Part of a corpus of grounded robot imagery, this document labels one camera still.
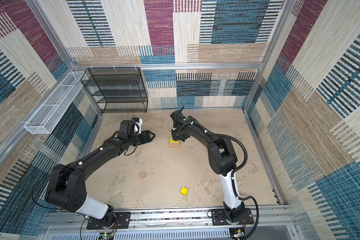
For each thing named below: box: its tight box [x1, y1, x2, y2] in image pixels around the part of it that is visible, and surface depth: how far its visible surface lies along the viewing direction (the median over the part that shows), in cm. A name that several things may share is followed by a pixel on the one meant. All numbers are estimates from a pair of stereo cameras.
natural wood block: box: [168, 142, 181, 148], surface depth 101 cm
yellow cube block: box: [180, 187, 189, 196], surface depth 82 cm
